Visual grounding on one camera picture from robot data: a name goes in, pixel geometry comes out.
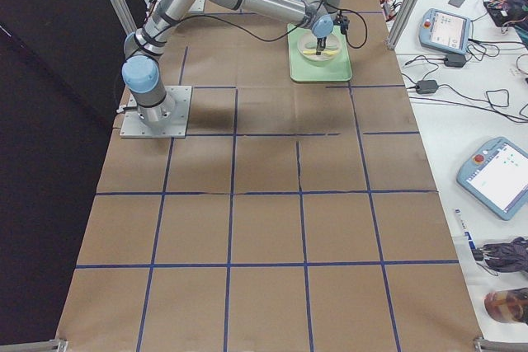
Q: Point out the dark grey square pad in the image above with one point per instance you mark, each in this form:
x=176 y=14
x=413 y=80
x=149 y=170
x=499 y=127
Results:
x=456 y=3

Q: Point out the folded dark umbrella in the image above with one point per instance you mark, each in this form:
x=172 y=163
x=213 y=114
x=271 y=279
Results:
x=503 y=257

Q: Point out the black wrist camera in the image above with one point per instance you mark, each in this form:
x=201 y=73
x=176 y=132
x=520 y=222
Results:
x=343 y=22

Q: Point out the blue teach pendant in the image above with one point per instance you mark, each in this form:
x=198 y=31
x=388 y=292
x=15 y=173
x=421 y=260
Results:
x=496 y=175
x=444 y=31

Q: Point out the right aluminium corner bracket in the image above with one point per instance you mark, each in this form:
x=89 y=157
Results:
x=483 y=345

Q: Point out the aluminium corner bracket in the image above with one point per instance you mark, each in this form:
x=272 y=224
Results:
x=57 y=345
x=483 y=345

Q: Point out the black electronics board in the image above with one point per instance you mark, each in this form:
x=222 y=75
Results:
x=500 y=12

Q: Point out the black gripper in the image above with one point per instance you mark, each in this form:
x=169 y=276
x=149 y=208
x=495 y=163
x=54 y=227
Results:
x=319 y=45

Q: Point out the lower black power adapter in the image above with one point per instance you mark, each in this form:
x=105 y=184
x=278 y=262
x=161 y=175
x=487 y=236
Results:
x=425 y=87

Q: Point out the black power adapter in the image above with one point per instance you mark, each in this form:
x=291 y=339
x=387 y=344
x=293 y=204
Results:
x=425 y=87
x=455 y=60

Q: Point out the left aluminium corner bracket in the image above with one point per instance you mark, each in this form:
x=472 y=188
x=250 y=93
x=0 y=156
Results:
x=57 y=345

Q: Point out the upper blue teach pendant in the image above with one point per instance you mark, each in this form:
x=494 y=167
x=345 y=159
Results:
x=444 y=31

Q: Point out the lower blue teach pendant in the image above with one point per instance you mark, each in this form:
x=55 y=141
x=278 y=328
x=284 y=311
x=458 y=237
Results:
x=496 y=175

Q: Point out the upper black power adapter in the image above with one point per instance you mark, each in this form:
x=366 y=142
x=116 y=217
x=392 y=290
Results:
x=455 y=60

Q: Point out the mint green tray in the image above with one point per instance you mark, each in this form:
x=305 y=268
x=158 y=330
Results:
x=321 y=68

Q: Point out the yellow plastic fork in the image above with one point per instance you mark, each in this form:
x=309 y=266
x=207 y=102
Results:
x=312 y=52

